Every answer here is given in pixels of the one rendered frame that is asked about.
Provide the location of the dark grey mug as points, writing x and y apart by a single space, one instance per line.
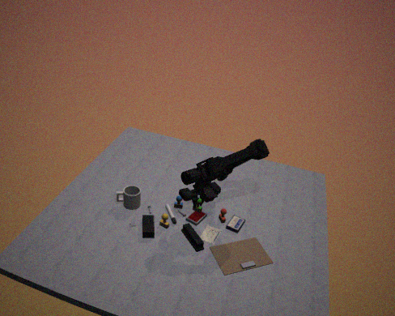
131 197

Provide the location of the cream inspection card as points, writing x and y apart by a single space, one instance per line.
210 234

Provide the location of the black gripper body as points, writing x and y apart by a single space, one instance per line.
187 194

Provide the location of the red rubber stamp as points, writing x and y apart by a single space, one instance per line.
221 216

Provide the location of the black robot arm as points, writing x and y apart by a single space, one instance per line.
220 167

